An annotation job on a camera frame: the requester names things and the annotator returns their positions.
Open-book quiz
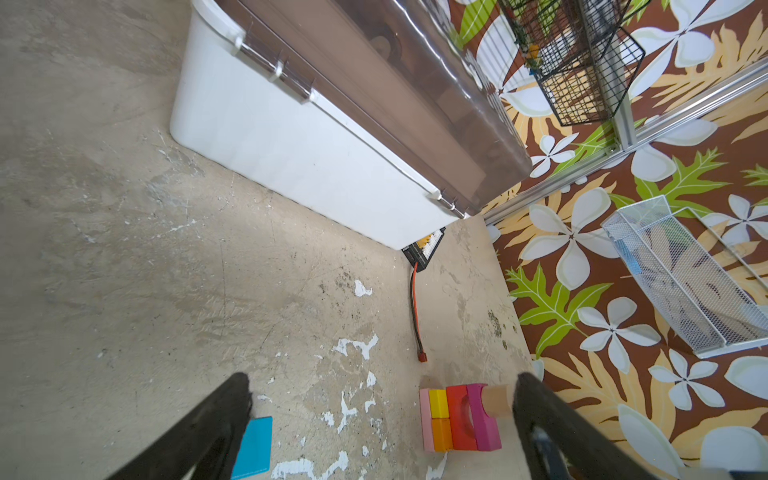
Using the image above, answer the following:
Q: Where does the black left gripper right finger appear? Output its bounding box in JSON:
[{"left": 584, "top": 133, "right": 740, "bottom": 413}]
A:
[{"left": 513, "top": 373, "right": 654, "bottom": 479}]

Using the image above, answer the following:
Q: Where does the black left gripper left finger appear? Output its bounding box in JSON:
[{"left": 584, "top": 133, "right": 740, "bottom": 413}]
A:
[{"left": 110, "top": 372, "right": 252, "bottom": 479}]

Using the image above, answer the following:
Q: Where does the magenta rectangular block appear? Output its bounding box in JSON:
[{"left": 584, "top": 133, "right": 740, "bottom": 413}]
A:
[{"left": 467, "top": 384, "right": 502, "bottom": 452}]

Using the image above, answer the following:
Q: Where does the natural wood cylinder block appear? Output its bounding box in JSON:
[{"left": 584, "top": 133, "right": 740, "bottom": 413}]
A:
[{"left": 481, "top": 384, "right": 515, "bottom": 418}]

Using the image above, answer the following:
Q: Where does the orange block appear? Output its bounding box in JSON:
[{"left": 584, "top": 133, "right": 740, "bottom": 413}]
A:
[{"left": 431, "top": 418, "right": 454, "bottom": 452}]

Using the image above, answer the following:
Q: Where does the yellow block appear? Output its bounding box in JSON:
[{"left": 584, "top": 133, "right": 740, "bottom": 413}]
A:
[{"left": 428, "top": 389, "right": 450, "bottom": 419}]

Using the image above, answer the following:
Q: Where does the light pink block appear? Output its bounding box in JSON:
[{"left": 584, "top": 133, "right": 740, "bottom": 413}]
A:
[{"left": 419, "top": 389, "right": 435, "bottom": 452}]

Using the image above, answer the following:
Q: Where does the red arch block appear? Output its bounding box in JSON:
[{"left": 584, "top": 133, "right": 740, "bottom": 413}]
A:
[{"left": 446, "top": 385, "right": 478, "bottom": 451}]

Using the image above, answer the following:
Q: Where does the teal small block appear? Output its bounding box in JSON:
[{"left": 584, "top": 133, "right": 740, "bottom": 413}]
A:
[{"left": 231, "top": 417, "right": 273, "bottom": 480}]

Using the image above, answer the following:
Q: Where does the black battery pack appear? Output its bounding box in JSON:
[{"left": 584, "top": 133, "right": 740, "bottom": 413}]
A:
[{"left": 402, "top": 227, "right": 446, "bottom": 272}]

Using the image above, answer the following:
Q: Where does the white box with brown lid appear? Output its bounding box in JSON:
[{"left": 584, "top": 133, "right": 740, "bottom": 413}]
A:
[{"left": 170, "top": 1, "right": 532, "bottom": 250}]

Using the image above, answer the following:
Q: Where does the white wire basket right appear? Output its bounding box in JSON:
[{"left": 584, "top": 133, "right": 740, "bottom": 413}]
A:
[{"left": 602, "top": 196, "right": 767, "bottom": 359}]

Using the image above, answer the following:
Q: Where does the black wire basket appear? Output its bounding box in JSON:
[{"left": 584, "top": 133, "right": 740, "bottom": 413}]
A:
[{"left": 499, "top": 0, "right": 647, "bottom": 126}]

